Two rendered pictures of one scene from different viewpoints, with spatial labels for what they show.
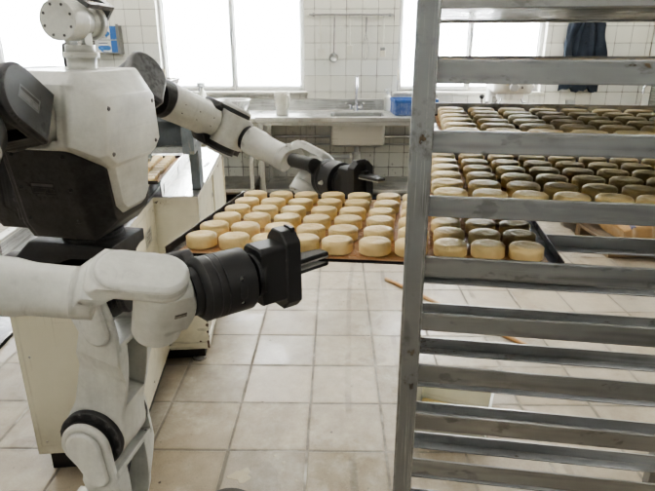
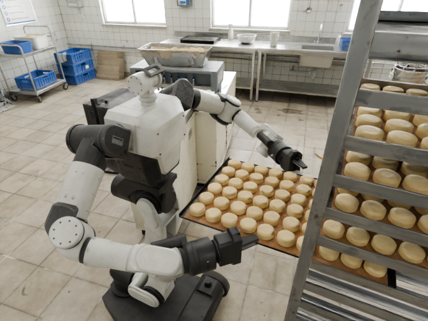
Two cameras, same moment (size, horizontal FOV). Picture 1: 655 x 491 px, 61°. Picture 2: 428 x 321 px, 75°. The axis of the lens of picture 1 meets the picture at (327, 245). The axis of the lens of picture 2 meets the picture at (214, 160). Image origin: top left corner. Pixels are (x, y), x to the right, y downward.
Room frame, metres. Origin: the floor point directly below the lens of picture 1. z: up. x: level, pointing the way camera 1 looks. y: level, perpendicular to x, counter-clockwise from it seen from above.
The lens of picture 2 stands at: (0.22, -0.04, 1.76)
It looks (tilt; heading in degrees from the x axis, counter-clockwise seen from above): 32 degrees down; 17
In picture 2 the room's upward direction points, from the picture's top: straight up
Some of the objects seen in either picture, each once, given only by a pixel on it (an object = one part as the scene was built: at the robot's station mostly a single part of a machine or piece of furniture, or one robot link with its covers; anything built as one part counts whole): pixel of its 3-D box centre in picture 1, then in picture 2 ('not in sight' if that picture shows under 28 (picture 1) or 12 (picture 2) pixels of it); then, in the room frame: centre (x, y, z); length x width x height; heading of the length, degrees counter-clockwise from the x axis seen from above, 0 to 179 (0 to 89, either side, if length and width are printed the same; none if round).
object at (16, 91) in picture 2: not in sight; (31, 63); (4.18, 4.46, 0.57); 0.85 x 0.58 x 1.13; 6
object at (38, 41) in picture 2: not in sight; (32, 41); (4.35, 4.48, 0.89); 0.44 x 0.36 x 0.20; 98
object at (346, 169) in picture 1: (346, 183); (286, 158); (1.25, -0.04, 1.15); 0.12 x 0.10 x 0.13; 36
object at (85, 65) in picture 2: not in sight; (76, 65); (5.12, 4.38, 0.30); 0.60 x 0.40 x 0.20; 179
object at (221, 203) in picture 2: (246, 230); (221, 203); (0.91, 0.14, 1.14); 0.05 x 0.05 x 0.02
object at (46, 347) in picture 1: (101, 316); (166, 170); (1.95, 0.89, 0.45); 0.70 x 0.34 x 0.90; 5
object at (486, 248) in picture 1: (487, 249); (351, 258); (0.78, -0.24, 1.15); 0.05 x 0.05 x 0.02
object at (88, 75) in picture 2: not in sight; (78, 76); (5.12, 4.38, 0.10); 0.60 x 0.40 x 0.20; 177
